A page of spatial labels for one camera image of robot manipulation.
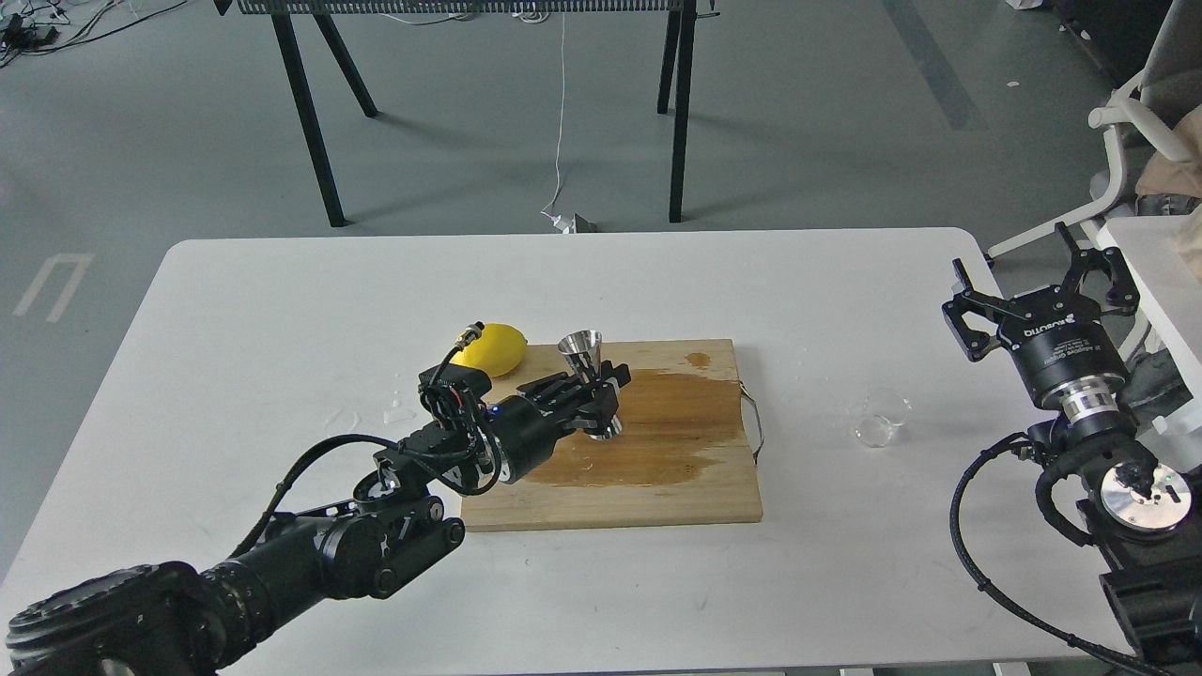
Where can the black metal frame table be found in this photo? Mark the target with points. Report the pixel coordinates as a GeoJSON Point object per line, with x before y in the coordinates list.
{"type": "Point", "coordinates": [482, 80]}

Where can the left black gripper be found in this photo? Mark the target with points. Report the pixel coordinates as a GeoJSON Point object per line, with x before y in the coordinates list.
{"type": "Point", "coordinates": [471, 442]}

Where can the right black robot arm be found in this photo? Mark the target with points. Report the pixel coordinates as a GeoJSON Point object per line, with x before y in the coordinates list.
{"type": "Point", "coordinates": [1098, 485]}

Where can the small clear glass cup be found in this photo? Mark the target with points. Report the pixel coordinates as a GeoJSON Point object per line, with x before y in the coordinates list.
{"type": "Point", "coordinates": [879, 416]}

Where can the steel jigger measuring cup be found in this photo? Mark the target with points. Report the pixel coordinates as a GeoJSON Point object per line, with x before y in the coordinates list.
{"type": "Point", "coordinates": [582, 350]}

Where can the yellow lemon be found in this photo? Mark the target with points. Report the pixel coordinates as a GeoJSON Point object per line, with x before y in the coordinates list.
{"type": "Point", "coordinates": [495, 349]}

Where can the wooden cutting board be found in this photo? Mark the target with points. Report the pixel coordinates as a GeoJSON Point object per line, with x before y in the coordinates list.
{"type": "Point", "coordinates": [682, 457]}

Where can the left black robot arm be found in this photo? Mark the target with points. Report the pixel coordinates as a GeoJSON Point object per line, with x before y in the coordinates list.
{"type": "Point", "coordinates": [169, 619]}

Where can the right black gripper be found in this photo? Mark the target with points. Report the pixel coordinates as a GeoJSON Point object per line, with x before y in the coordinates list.
{"type": "Point", "coordinates": [1061, 352]}

